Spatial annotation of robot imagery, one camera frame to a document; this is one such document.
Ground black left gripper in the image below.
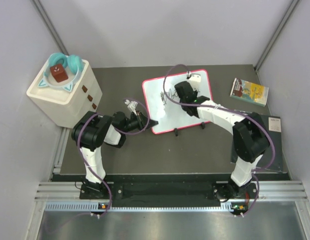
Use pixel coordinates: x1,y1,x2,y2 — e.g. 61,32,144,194
122,110,158,134

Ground pink framed whiteboard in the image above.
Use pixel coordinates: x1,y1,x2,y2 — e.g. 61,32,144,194
142,72,208,134

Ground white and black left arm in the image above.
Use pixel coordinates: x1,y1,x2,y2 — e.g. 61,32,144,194
71,110,159,198

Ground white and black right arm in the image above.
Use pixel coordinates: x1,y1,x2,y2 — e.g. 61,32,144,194
174,81,269,198

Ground colourful illustrated book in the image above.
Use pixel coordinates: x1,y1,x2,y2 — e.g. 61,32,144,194
230,78,269,107

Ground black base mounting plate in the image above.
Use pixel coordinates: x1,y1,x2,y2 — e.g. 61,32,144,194
79,173,251,208

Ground white foam box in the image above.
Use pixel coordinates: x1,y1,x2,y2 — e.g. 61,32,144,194
27,59,103,129

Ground teal cat ear headphones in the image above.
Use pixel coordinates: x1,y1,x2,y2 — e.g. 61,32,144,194
38,52,85,93

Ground brown cube toy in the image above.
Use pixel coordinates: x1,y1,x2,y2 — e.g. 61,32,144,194
50,63,68,83

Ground black notebook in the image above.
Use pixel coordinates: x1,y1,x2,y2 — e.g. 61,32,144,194
230,114,287,173

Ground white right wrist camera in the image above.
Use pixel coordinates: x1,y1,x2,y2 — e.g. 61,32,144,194
187,73,201,91

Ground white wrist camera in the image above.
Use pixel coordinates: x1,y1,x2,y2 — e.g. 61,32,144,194
187,73,201,91
124,99,138,115

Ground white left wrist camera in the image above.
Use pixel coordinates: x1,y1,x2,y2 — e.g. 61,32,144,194
124,99,138,115

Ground grey slotted cable duct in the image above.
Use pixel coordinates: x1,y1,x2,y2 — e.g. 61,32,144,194
45,201,235,213

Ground aluminium extrusion rail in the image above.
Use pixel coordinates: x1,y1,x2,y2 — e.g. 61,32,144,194
35,182,82,201

